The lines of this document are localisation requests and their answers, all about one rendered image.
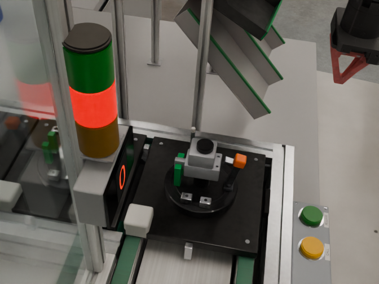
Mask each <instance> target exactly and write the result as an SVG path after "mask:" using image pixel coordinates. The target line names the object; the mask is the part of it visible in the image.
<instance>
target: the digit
mask: <svg viewBox="0 0 379 284"><path fill-rule="evenodd" d="M127 178H128V175H127V156H126V149H125V152H124V154H123V157H122V160H121V162H120V165H119V167H118V170H117V173H116V185H117V197H118V203H119V201H120V198H121V195H122V192H123V190H124V187H125V184H126V181H127Z"/></svg>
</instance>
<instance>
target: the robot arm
mask: <svg viewBox="0 0 379 284"><path fill-rule="evenodd" d="M330 30H331V33H330V53H331V59H332V69H333V81H334V83H338V84H344V83H345V82H346V81H347V80H349V79H350V78H351V77H352V76H353V75H354V74H356V73H357V72H358V71H360V70H362V69H363V68H365V67H366V66H367V65H369V64H373V65H379V0H349V1H348V3H347V6H346V8H343V7H337V8H336V11H335V12H334V15H333V18H332V21H331V24H330ZM341 55H346V56H352V57H355V58H354V60H353V61H352V62H351V64H350V65H349V66H348V67H347V68H346V70H345V71H344V72H343V73H340V68H339V60H338V58H339V57H340V56H341Z"/></svg>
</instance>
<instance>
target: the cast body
mask: <svg viewBox="0 0 379 284"><path fill-rule="evenodd" d="M216 150H217V142H216V141H211V140H209V139H197V138H193V139H192V141H191V146H190V149H188V151H187V156H186V158H180V157H176V158H175V163H174V167H175V164H180V165H182V169H184V176H188V177H192V178H199V179H205V180H212V181H218V179H219V172H220V167H221V161H222V154H220V153H216Z"/></svg>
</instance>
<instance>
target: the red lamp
mask: <svg viewBox="0 0 379 284"><path fill-rule="evenodd" d="M69 90H70V97H71V101H72V108H73V114H74V119H75V121H76V122H77V123H78V124H80V125H81V126H84V127H88V128H99V127H103V126H106V125H108V124H110V123H111V122H113V121H114V120H115V118H116V117H117V100H116V85H115V79H114V83H113V85H112V86H111V87H110V88H108V89H106V90H104V91H102V92H98V93H94V94H84V93H81V92H78V91H75V90H74V89H72V88H71V87H69Z"/></svg>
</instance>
